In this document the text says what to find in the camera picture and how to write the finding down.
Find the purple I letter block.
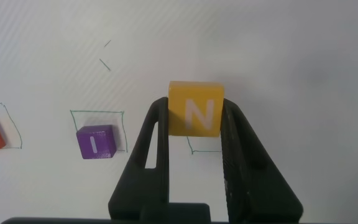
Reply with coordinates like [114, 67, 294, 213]
[75, 124, 118, 161]

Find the yellow letter block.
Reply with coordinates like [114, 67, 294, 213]
[167, 80, 225, 138]

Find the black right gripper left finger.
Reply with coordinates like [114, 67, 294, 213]
[108, 96, 170, 221]

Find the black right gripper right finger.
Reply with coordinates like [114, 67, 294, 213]
[219, 98, 304, 223]

